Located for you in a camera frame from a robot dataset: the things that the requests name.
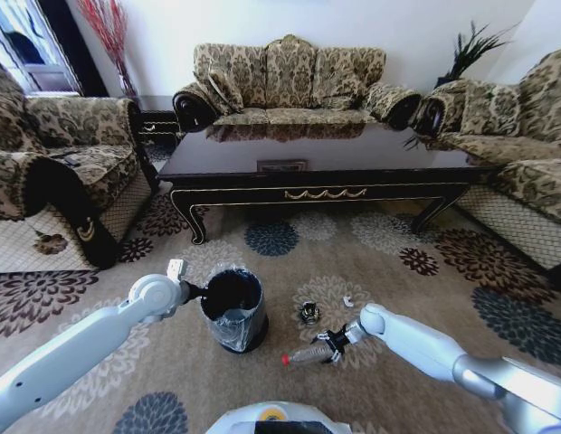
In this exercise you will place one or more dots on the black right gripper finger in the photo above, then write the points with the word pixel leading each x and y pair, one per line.
pixel 322 337
pixel 335 357

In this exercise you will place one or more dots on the clear red-capped plastic bottle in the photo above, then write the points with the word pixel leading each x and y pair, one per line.
pixel 307 353

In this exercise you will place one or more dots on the black lined trash bin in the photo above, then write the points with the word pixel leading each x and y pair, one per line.
pixel 237 325

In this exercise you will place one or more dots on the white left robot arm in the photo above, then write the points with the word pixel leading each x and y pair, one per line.
pixel 81 334

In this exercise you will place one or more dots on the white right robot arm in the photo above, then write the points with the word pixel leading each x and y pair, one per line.
pixel 425 343

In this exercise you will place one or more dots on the crushed black trash piece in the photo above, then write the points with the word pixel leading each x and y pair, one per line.
pixel 310 313

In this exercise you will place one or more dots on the white paper scrap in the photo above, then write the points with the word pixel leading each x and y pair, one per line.
pixel 348 300

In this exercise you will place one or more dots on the white robot front shell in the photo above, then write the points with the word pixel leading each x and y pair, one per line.
pixel 271 418

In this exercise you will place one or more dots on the floral patterned rug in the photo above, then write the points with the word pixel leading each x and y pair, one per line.
pixel 421 289

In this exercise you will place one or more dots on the small framed table tray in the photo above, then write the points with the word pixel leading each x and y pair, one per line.
pixel 282 165

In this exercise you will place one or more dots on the dark side table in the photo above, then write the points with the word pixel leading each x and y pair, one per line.
pixel 156 122

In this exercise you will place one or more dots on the floral armchair with remote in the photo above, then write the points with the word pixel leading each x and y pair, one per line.
pixel 59 181

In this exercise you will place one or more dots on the dark glossy coffee table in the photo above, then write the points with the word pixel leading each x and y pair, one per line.
pixel 307 153

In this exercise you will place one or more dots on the floral throw cushion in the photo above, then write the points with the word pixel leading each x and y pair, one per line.
pixel 491 106
pixel 224 90

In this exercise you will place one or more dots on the floral three-seat sofa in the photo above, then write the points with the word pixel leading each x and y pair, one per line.
pixel 289 86

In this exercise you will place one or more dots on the floral sofa with cushion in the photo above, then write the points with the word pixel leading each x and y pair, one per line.
pixel 516 153

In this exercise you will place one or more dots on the red branch decoration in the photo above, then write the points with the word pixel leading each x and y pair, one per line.
pixel 111 40

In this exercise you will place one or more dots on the dark curtain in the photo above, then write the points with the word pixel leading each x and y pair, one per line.
pixel 72 45

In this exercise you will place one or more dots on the green spiky plant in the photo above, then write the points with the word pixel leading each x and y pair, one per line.
pixel 475 47

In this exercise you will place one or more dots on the window with white frame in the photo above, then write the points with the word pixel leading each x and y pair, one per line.
pixel 25 40

